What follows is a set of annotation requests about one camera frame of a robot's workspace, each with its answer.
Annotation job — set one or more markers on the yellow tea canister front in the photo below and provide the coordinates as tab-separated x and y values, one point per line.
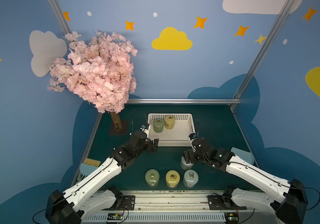
172	179

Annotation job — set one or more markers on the green tea canister back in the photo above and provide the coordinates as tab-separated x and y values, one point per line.
158	125

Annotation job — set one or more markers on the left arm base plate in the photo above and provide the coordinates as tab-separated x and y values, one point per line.
126	201

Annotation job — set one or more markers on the light blue dustpan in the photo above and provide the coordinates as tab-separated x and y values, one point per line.
244	155

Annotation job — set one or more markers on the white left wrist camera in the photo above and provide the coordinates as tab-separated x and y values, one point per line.
145	128

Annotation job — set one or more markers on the left green circuit board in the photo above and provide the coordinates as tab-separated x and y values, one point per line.
116	217

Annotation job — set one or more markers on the aluminium base rail track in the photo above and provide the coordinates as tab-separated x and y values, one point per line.
183	207

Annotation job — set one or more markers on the brown tree trunk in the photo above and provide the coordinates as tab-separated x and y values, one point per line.
116	120

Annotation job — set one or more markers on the pink cherry blossom tree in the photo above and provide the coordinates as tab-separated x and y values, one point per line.
100	72

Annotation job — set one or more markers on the green tea canister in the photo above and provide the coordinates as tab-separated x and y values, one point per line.
158	125
152	177

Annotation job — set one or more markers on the aluminium frame rail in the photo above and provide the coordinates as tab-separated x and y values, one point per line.
184	101

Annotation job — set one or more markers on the green circuit board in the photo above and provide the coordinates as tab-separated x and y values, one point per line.
231	218
116	217

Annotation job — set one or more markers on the blue tea canister back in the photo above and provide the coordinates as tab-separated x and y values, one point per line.
184	165

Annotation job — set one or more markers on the dark square tree base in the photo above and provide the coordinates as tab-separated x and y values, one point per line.
123	131

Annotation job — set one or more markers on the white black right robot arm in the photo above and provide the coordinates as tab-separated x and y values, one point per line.
285	199

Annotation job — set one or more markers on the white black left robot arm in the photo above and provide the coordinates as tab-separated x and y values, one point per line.
78	202

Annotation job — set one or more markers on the right green circuit board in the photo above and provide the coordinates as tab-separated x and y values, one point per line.
231	218

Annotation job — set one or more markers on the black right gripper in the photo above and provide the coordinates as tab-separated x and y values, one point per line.
191	155

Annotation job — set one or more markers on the white perforated plastic basket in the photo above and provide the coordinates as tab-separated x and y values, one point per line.
176	137

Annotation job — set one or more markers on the yellow tea canister back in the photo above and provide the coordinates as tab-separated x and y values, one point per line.
169	122

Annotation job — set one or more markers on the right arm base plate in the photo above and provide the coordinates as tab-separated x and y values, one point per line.
217	202

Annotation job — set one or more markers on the green tea canister front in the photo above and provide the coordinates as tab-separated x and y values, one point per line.
152	177

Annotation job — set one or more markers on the blue tea canister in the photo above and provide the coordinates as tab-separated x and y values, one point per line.
184	165
190	178

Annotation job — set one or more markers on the light blue hand brush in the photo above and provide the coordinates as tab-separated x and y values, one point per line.
89	166

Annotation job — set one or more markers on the yellow tea canister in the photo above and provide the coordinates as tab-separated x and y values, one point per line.
169	122
172	179

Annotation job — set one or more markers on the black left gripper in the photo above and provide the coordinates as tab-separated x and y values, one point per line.
149	143

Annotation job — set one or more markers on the blue tea canister front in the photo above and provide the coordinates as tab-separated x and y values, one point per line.
190	178

